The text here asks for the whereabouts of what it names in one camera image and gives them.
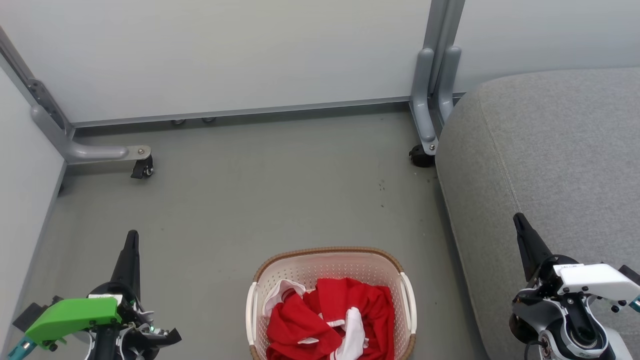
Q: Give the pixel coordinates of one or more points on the white laundry basket brown rim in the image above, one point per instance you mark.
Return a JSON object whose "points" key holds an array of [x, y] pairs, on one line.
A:
{"points": [[320, 265]]}

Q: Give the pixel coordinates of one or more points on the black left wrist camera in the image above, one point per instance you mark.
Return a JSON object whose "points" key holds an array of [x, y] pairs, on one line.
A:
{"points": [[31, 312]]}

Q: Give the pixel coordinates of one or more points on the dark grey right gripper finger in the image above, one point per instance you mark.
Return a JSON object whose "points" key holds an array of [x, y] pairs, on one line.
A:
{"points": [[531, 250]]}

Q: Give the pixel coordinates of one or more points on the red and white garment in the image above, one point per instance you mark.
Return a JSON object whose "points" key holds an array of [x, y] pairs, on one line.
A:
{"points": [[360, 305]]}

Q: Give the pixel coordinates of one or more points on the grey fabric sofa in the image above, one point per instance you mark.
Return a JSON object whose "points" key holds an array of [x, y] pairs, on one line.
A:
{"points": [[560, 150]]}

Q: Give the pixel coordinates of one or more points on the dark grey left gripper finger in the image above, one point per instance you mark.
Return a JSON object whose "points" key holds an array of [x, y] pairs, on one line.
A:
{"points": [[130, 265]]}

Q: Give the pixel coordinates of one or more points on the grey curved partition foot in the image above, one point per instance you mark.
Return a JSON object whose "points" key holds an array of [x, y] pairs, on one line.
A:
{"points": [[80, 150]]}

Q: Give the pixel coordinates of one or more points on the grey partition bottom rail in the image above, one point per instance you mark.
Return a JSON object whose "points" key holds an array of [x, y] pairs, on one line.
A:
{"points": [[240, 112]]}

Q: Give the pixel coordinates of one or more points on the black caster wheel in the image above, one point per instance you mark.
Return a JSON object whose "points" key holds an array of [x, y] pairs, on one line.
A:
{"points": [[143, 169], [421, 157]]}

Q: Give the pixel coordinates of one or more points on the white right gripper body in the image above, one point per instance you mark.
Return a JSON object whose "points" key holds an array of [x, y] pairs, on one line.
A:
{"points": [[595, 280]]}

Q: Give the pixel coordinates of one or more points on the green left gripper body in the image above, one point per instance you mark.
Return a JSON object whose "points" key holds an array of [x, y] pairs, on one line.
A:
{"points": [[70, 317]]}

